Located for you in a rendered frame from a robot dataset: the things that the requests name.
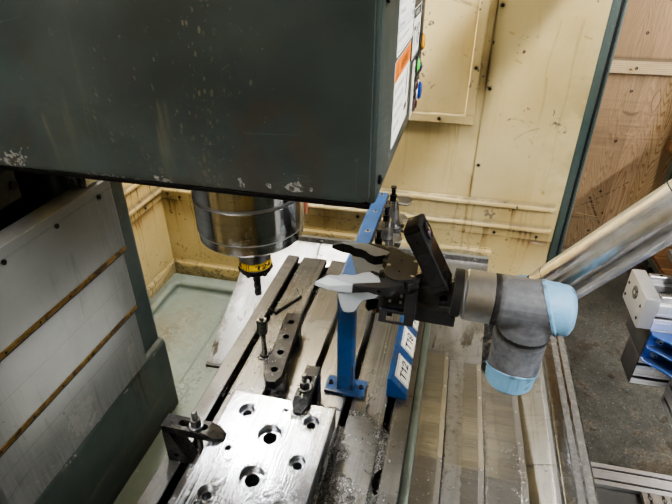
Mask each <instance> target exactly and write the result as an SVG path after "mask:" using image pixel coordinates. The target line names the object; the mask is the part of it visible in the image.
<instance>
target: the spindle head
mask: <svg viewBox="0 0 672 504"><path fill-rule="evenodd" d="M399 6H400V0H0V170H10V171H19V172H28V173H37V174H47V175H56V176H65V177H74V178H83V179H93V180H102V181H111V182H120V183H130V184H139V185H148V186H157V187H167V188H176V189H185V190H194V191H204V192H213V193H222V194H231V195H240V196H250V197H259V198H268V199H277V200H287V201H296V202H305V203H314V204H324V205H333V206H342V207H351V208H361V209H369V208H370V206H371V203H375V201H376V199H377V196H378V194H379V191H380V189H381V186H382V184H383V181H384V179H385V176H386V174H387V171H388V169H389V166H390V164H391V161H392V159H393V156H394V154H395V151H396V149H397V147H398V144H399V142H400V139H401V137H402V134H403V132H404V129H405V127H406V124H407V122H408V119H409V107H410V94H411V80H412V67H413V62H414V60H416V56H418V50H417V52H416V54H415V56H414V57H413V59H412V61H410V67H409V80H408V94H407V108H406V116H405V118H404V121H403V123H402V125H401V128H400V130H399V132H398V135H397V137H396V139H395V142H394V144H393V146H392V149H391V150H390V147H391V129H392V112H393V95H394V78H395V63H396V62H397V60H398V59H399V57H400V56H401V54H402V53H403V51H404V50H405V48H406V47H407V45H408V44H409V43H410V41H411V45H412V38H411V39H410V40H409V42H408V43H407V45H406V46H405V48H404V49H403V50H402V52H401V53H400V55H399V56H398V58H396V57H397V40H398V23H399Z"/></svg>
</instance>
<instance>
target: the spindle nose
mask: <svg viewBox="0 0 672 504"><path fill-rule="evenodd" d="M191 195H192V202H193V208H194V214H195V220H196V226H197V230H198V232H199V236H200V240H201V242H202V243H203V244H204V245H205V246H206V247H207V248H209V249H211V250H213V251H215V252H217V253H220V254H223V255H227V256H232V257H258V256H264V255H269V254H273V253H276V252H279V251H281V250H283V249H285V248H287V247H289V246H290V245H292V244H293V243H294V242H296V241H297V240H298V239H299V238H300V236H301V235H302V233H303V228H304V227H303V223H304V202H296V201H287V200H277V199H268V198H259V197H250V196H240V195H231V194H222V193H213V192H204V191H194V190H191Z"/></svg>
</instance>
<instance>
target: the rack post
mask: <svg viewBox="0 0 672 504"><path fill-rule="evenodd" d="M356 321H357V308H356V310H355V311H353V312H344V311H343V310H342V309H341V306H340V303H339V299H338V296H337V376H336V375H329V376H328V379H327V382H326V385H325V388H324V392H327V393H332V394H338V395H343V396H349V397H354V398H359V399H363V398H364V396H365V392H366V388H367V384H368V382H367V381H364V380H358V379H355V358H356Z"/></svg>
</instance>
